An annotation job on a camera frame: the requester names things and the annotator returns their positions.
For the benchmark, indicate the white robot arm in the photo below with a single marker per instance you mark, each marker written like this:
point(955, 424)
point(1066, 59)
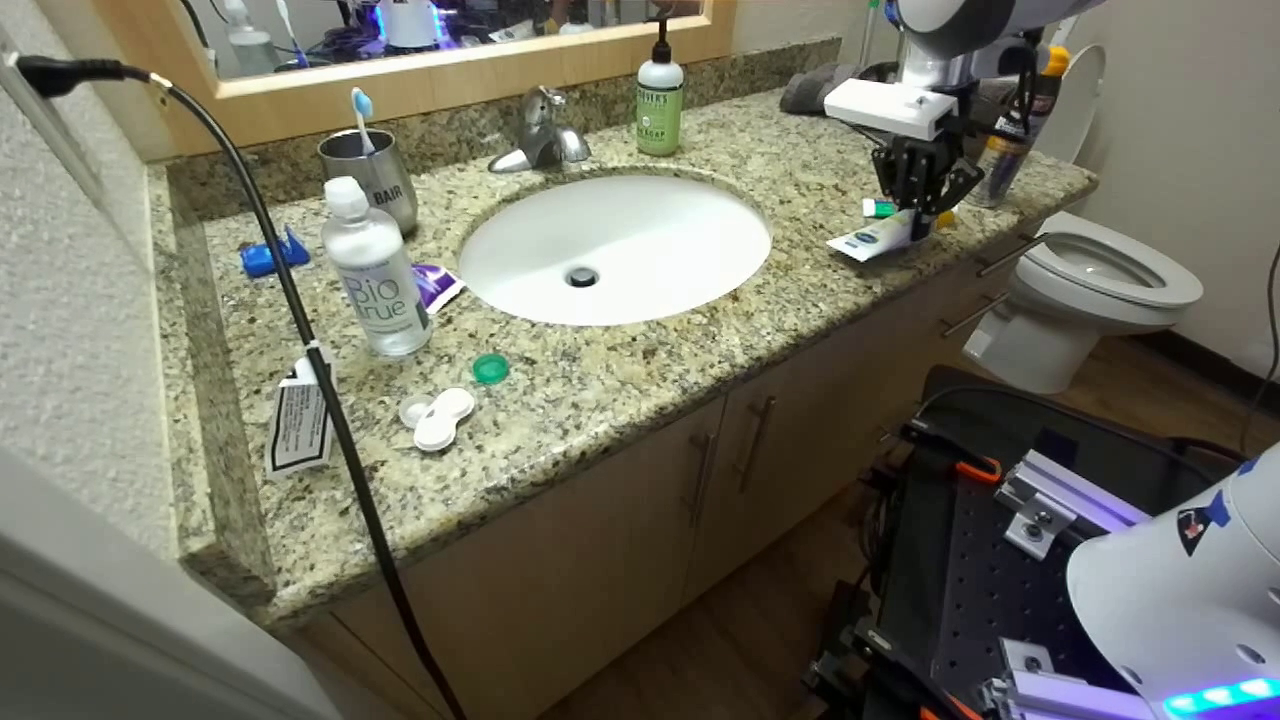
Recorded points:
point(955, 22)

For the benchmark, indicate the beige vanity cabinet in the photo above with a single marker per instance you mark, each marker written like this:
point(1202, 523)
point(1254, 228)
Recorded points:
point(573, 585)

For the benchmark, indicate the blue white toothbrush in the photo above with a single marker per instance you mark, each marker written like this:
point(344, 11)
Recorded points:
point(360, 106)

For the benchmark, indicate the black pegboard robot table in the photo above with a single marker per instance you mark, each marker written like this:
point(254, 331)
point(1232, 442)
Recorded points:
point(974, 585)

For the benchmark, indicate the small green round cap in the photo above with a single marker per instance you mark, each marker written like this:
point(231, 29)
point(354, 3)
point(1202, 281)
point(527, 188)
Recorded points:
point(489, 370)

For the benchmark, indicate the small blue plastic object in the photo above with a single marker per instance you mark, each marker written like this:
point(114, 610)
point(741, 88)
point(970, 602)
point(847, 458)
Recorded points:
point(261, 256)

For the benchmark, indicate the green toothpaste tube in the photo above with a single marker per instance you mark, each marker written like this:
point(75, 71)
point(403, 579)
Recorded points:
point(866, 241)
point(876, 208)

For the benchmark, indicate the clear contact solution bottle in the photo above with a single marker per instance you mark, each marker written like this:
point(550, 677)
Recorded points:
point(376, 285)

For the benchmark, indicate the metal spray can orange cap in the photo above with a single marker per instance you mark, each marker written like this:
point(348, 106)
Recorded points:
point(1006, 166)

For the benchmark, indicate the orange black clamp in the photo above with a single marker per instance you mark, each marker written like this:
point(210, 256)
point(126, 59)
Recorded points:
point(983, 471)
point(905, 667)

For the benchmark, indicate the wood framed mirror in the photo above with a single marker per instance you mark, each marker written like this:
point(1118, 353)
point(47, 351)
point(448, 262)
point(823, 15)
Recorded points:
point(466, 62)

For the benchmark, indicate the green soap pump bottle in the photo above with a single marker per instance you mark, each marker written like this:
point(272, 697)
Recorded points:
point(657, 112)

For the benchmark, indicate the chrome faucet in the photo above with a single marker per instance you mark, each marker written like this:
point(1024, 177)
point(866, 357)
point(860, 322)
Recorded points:
point(543, 134)

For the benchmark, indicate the aluminium mounting rail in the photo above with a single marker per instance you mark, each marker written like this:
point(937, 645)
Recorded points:
point(1066, 692)
point(1066, 503)

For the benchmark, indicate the grey metal tumbler cup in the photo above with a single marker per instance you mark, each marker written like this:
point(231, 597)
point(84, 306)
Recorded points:
point(372, 180)

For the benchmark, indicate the white toilet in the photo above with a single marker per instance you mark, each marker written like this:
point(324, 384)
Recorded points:
point(1083, 295)

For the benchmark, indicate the white door panel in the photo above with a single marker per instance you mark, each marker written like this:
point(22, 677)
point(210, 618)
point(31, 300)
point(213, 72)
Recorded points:
point(122, 626)

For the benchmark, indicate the purple packet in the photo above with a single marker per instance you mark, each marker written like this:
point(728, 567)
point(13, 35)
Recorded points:
point(437, 285)

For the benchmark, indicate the white oval sink basin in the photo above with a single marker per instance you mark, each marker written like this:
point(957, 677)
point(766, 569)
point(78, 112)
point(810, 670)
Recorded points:
point(640, 234)

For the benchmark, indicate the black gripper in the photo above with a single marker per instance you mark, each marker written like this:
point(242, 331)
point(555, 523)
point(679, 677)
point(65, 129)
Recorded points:
point(926, 155)

